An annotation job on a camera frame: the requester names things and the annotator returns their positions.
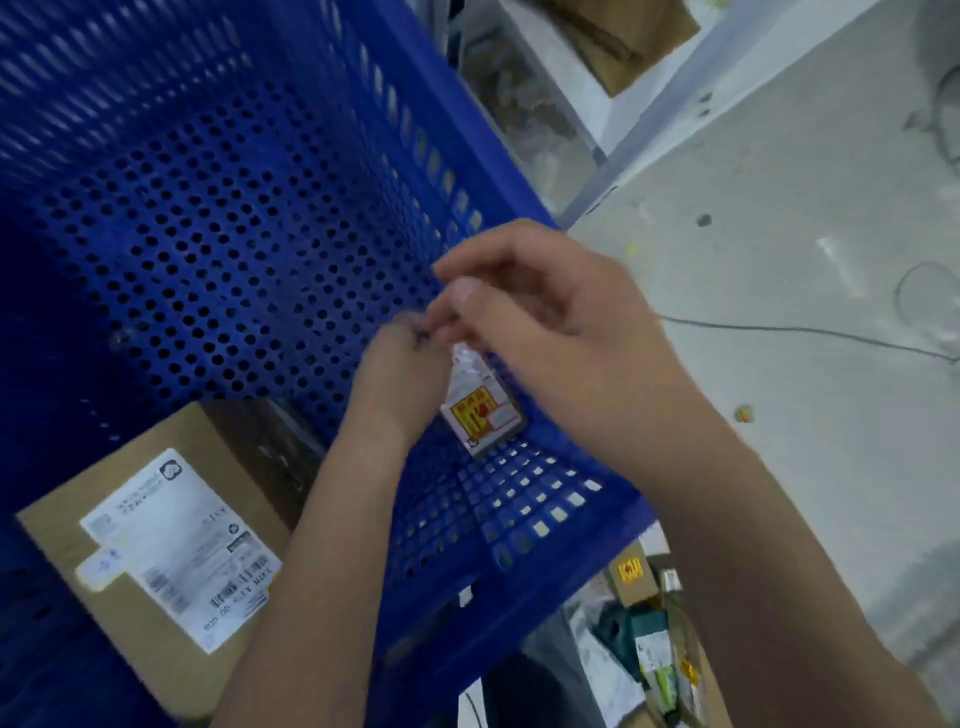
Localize person's left hand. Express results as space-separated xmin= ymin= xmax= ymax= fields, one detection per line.
xmin=348 ymin=311 xmax=451 ymax=451

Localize person's right hand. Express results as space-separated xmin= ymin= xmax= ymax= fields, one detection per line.
xmin=423 ymin=218 xmax=721 ymax=479

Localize small box handwritten label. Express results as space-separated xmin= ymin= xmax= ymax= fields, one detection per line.
xmin=438 ymin=341 xmax=528 ymax=460

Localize pile of small parcels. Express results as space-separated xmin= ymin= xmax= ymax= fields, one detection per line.
xmin=569 ymin=524 xmax=733 ymax=728

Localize blue plastic crate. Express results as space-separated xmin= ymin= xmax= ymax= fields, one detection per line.
xmin=0 ymin=0 xmax=658 ymax=728

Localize large brown box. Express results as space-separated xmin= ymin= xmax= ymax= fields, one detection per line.
xmin=16 ymin=397 xmax=328 ymax=723

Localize person's left forearm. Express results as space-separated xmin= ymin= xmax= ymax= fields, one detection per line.
xmin=213 ymin=419 xmax=429 ymax=728

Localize person's right leg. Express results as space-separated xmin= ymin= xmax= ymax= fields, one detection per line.
xmin=479 ymin=614 xmax=609 ymax=728

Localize white metal shelf rack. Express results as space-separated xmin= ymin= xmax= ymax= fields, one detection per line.
xmin=419 ymin=0 xmax=886 ymax=230

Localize heap of torn brown cartons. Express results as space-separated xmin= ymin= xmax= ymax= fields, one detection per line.
xmin=524 ymin=0 xmax=703 ymax=99

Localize grey floor cable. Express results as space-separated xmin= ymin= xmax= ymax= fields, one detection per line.
xmin=659 ymin=262 xmax=960 ymax=369

